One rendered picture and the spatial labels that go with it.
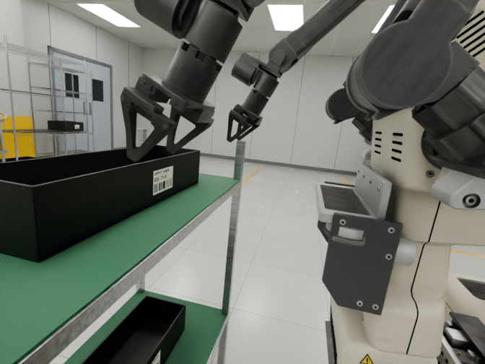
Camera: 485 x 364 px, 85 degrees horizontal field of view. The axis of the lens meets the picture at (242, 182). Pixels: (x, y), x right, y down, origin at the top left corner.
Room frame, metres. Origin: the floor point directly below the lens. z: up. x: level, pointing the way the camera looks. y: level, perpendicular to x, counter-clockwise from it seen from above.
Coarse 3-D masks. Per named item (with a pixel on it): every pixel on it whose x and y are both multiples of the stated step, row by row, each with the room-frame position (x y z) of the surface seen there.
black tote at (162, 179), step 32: (32, 160) 0.50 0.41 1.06; (64, 160) 0.57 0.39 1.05; (96, 160) 0.66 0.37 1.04; (128, 160) 0.78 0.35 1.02; (160, 160) 0.64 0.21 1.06; (192, 160) 0.83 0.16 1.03; (0, 192) 0.34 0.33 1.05; (32, 192) 0.33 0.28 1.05; (64, 192) 0.38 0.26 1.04; (96, 192) 0.44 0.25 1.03; (128, 192) 0.53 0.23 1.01; (160, 192) 0.65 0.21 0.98; (0, 224) 0.35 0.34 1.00; (32, 224) 0.33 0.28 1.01; (64, 224) 0.38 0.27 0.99; (96, 224) 0.44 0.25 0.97; (32, 256) 0.33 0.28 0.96
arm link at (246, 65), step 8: (280, 48) 0.72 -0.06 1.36; (240, 56) 0.78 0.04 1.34; (248, 56) 0.77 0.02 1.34; (272, 56) 0.73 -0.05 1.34; (280, 56) 0.72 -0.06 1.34; (240, 64) 0.77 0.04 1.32; (248, 64) 0.77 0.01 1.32; (256, 64) 0.77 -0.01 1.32; (264, 64) 0.75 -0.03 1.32; (272, 64) 0.73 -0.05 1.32; (280, 64) 0.72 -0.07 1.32; (232, 72) 0.78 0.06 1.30; (240, 72) 0.77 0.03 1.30; (248, 72) 0.76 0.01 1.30; (272, 72) 0.78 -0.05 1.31; (240, 80) 0.78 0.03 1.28; (248, 80) 0.76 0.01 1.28
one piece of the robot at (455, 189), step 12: (444, 180) 0.30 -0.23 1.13; (456, 180) 0.28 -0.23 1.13; (468, 180) 0.27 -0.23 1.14; (480, 180) 0.26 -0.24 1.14; (432, 192) 0.31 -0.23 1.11; (444, 192) 0.28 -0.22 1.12; (456, 192) 0.27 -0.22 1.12; (468, 192) 0.26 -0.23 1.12; (480, 192) 0.26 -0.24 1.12; (456, 204) 0.27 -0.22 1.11; (468, 204) 0.26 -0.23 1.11; (480, 204) 0.26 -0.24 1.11
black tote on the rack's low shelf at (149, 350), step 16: (144, 304) 0.90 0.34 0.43; (160, 304) 0.90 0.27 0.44; (176, 304) 0.89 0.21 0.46; (128, 320) 0.81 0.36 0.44; (144, 320) 0.90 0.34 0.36; (160, 320) 0.90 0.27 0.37; (176, 320) 0.81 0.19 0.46; (112, 336) 0.72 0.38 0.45; (128, 336) 0.81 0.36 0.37; (144, 336) 0.82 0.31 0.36; (160, 336) 0.83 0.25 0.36; (176, 336) 0.82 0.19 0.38; (96, 352) 0.66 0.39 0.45; (112, 352) 0.72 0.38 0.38; (128, 352) 0.75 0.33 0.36; (144, 352) 0.76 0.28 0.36; (160, 352) 0.71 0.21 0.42
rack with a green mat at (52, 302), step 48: (240, 144) 0.99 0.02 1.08; (192, 192) 0.76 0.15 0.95; (240, 192) 1.01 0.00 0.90; (96, 240) 0.41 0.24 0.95; (144, 240) 0.43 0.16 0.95; (0, 288) 0.28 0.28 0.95; (48, 288) 0.28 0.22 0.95; (96, 288) 0.29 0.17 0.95; (144, 288) 1.10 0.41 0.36; (0, 336) 0.21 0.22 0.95; (48, 336) 0.22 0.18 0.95; (96, 336) 0.82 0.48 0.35; (192, 336) 0.86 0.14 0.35
